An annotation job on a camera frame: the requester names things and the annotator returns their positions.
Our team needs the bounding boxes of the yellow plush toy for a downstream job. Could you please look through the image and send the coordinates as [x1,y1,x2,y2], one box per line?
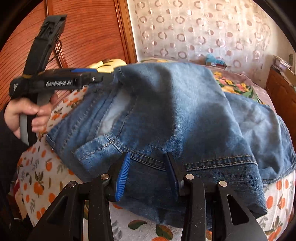
[87,59,127,73]

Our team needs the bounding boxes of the wooden louvered wardrobe door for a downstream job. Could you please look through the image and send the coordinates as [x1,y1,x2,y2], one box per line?
[1,1,136,106]

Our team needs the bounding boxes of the sheer patterned curtain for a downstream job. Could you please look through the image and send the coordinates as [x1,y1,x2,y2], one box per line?
[127,1,271,85]

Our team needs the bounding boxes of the blue denim jeans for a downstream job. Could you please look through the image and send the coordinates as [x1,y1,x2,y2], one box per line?
[46,62,295,227]

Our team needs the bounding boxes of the clutter pile on cabinet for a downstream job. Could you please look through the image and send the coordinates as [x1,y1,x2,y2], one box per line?
[271,55,296,89]

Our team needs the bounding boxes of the person's left hand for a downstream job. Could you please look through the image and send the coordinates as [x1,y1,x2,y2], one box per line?
[4,93,58,139]

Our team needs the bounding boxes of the orange-print white bed sheet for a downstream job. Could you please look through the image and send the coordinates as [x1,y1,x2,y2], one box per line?
[15,89,295,240]

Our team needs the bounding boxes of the black sleeved left forearm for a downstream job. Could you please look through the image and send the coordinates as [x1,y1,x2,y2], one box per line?
[1,109,33,240]

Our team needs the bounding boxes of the wooden side cabinet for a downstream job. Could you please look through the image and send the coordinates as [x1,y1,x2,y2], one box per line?
[265,67,296,149]

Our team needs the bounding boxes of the teal item on box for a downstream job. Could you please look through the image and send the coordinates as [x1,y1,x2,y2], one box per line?
[205,54,227,69]

